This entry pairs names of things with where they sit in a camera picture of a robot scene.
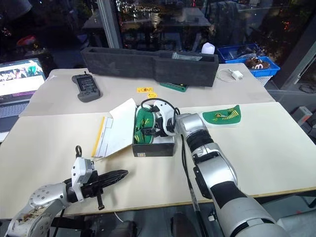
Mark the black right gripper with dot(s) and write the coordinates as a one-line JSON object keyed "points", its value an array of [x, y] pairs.
{"points": [[160, 126]]}

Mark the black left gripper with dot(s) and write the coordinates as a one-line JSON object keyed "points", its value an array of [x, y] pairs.
{"points": [[91, 188]]}

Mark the green slipper shoe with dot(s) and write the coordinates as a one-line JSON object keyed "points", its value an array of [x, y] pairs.
{"points": [[143, 123], [221, 118]]}

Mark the black shoebox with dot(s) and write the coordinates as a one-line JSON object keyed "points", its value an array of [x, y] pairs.
{"points": [[153, 149]]}

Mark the white yellow shoebox lid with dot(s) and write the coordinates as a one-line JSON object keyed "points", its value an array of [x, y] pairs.
{"points": [[116, 128]]}

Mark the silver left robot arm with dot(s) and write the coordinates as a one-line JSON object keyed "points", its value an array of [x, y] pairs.
{"points": [[43, 197]]}

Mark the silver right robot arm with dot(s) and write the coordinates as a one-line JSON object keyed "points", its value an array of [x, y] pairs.
{"points": [[217, 170]]}

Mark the open laptop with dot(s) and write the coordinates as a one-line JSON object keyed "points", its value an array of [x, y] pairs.
{"points": [[17, 86]]}

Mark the yellow tag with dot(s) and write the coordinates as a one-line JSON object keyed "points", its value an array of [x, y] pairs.
{"points": [[144, 90], [152, 94]]}

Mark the long black foam tray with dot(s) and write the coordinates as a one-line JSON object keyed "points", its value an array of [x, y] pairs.
{"points": [[148, 65]]}

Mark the black handheld controller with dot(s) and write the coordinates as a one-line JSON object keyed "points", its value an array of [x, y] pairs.
{"points": [[86, 87]]}

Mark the clear plastic bag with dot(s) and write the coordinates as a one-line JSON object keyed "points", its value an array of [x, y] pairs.
{"points": [[186, 57]]}

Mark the white rounded lamp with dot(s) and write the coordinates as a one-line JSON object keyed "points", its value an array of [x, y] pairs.
{"points": [[208, 48]]}

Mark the blue plastic basket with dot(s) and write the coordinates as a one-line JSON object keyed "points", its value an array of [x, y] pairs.
{"points": [[264, 70], [237, 53]]}

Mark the brown plush toy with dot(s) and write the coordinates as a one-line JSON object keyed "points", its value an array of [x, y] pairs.
{"points": [[256, 63]]}

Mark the grey metal device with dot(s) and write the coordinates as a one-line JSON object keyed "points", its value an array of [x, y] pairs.
{"points": [[301, 114]]}

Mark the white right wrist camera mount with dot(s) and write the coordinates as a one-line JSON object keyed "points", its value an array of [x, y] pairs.
{"points": [[165, 112]]}

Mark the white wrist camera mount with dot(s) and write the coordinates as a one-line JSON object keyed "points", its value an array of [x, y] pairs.
{"points": [[79, 172], [165, 112]]}

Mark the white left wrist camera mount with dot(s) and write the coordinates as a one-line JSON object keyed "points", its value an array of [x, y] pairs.
{"points": [[79, 172]]}

